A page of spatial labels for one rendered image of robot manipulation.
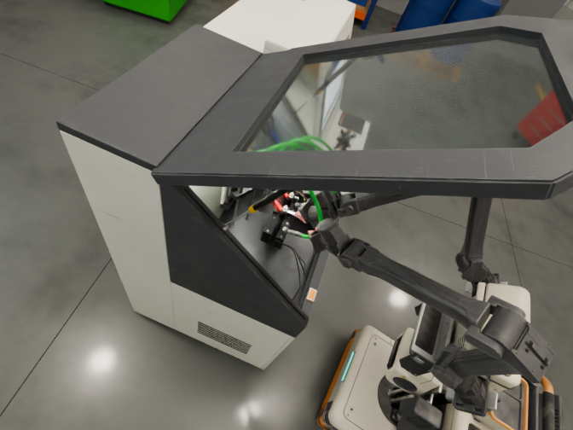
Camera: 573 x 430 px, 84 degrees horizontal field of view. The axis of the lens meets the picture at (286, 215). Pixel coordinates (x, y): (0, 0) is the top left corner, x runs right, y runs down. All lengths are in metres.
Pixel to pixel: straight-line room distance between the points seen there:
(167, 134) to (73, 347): 1.61
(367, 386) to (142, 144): 1.71
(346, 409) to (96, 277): 1.70
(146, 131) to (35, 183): 2.06
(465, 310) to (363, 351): 1.37
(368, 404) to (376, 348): 0.31
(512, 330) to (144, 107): 1.03
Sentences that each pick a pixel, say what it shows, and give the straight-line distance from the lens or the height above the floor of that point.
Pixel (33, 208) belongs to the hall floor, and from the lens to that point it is 2.81.
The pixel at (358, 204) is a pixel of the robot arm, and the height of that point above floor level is 1.34.
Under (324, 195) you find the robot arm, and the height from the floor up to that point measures 1.32.
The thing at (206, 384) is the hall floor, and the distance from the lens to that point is 2.15.
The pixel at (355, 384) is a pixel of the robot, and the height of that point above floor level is 0.28.
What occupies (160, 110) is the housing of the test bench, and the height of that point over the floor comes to 1.50.
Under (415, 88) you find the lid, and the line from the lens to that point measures 0.90.
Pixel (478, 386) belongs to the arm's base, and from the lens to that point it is 1.21.
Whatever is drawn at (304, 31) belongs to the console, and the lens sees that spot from 1.49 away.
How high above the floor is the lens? 2.13
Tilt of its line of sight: 52 degrees down
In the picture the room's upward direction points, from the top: 23 degrees clockwise
